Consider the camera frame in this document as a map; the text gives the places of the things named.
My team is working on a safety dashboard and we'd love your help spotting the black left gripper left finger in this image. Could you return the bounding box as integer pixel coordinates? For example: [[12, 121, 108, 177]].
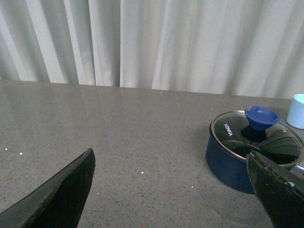
[[0, 148, 95, 228]]

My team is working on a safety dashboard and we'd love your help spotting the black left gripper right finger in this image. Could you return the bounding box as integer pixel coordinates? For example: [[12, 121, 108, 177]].
[[247, 151, 304, 228]]

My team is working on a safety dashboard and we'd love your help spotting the glass lid blue knob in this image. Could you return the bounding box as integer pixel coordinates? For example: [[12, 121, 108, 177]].
[[210, 111, 304, 167]]

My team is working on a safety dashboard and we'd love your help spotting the dark blue saucepan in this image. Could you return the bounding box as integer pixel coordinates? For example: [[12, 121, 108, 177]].
[[206, 110, 304, 195]]

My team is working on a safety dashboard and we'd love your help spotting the light blue cup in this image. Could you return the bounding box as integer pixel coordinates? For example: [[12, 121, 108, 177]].
[[286, 94, 304, 129]]

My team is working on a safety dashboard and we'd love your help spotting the white curtain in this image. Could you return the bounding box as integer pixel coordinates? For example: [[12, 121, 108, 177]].
[[0, 0, 304, 99]]

